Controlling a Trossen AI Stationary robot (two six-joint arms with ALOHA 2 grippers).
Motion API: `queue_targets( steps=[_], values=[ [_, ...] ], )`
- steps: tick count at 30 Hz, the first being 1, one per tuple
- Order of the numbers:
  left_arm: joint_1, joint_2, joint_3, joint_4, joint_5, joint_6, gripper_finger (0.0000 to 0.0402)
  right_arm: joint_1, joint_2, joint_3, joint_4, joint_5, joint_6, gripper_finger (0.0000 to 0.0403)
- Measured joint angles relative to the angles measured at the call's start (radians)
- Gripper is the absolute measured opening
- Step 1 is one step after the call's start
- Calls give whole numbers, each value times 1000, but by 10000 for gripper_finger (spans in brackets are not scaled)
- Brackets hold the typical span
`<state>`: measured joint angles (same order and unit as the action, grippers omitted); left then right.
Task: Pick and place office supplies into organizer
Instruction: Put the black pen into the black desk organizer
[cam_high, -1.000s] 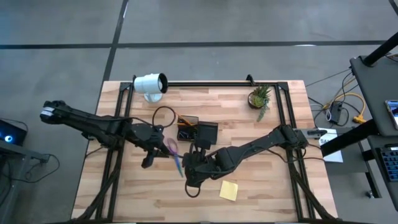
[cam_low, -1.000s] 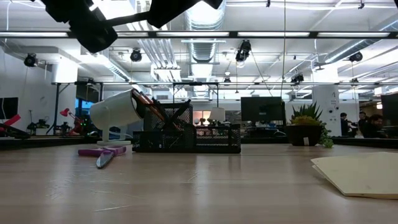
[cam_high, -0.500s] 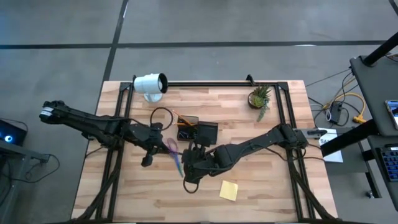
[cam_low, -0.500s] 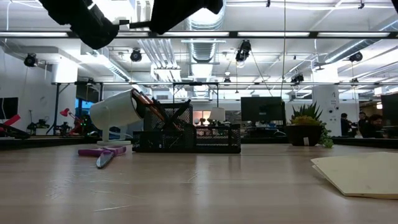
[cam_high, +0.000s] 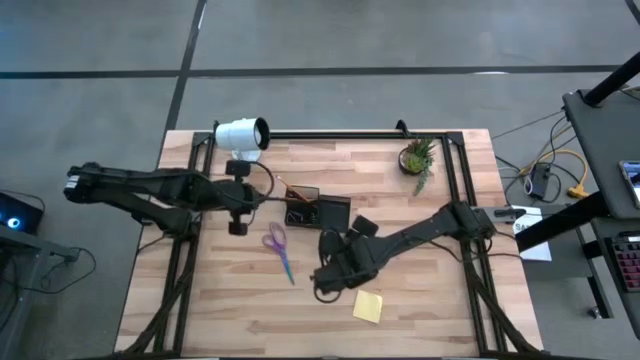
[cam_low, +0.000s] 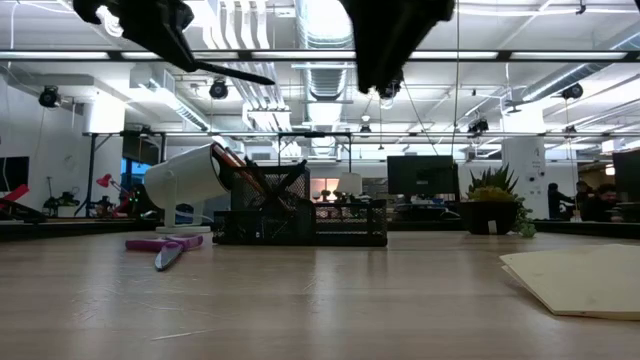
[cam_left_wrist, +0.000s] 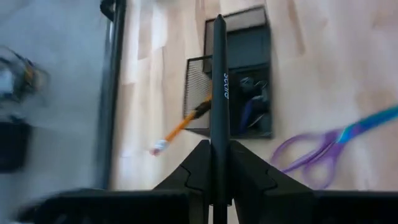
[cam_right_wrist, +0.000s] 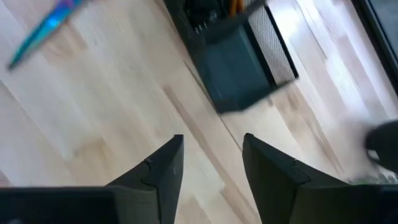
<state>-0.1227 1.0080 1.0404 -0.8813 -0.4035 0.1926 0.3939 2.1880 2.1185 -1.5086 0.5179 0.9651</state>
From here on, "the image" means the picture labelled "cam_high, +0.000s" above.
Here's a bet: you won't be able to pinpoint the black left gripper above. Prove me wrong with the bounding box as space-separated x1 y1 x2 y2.
214 159 289 237

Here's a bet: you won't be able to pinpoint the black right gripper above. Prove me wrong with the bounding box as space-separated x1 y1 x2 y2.
311 214 380 296

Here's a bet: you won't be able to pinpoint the purple-handled scissors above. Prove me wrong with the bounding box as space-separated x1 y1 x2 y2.
261 221 296 286

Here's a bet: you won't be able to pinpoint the yellow sticky note pad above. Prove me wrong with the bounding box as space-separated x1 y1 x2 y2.
352 288 385 325

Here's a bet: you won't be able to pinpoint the black mesh desk organizer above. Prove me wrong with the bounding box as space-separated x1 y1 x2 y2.
284 186 352 233

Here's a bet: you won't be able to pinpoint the potted succulent plant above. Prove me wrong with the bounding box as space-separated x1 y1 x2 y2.
398 137 438 197

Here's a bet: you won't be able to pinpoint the white paper sign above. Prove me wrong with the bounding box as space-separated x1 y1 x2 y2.
512 205 554 263

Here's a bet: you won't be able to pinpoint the black power adapter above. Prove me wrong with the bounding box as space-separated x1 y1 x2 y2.
529 163 553 200

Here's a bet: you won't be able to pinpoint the grey equipment stand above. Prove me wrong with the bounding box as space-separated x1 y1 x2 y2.
0 223 81 360

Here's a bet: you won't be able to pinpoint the black box with blue light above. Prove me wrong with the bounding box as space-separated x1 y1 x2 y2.
0 190 45 235

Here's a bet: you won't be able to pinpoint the black side desk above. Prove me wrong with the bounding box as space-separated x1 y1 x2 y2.
514 88 640 341

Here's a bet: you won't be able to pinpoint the backlit keyboard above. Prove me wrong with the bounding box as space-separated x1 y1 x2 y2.
610 238 640 294

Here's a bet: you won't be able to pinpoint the black diagonal pole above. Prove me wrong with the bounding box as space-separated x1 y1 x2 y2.
584 52 640 107

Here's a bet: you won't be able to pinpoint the black aluminium table frame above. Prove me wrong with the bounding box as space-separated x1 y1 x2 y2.
117 119 544 359

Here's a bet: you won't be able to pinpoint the yellow extension cable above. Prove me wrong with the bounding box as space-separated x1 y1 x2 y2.
519 148 590 200

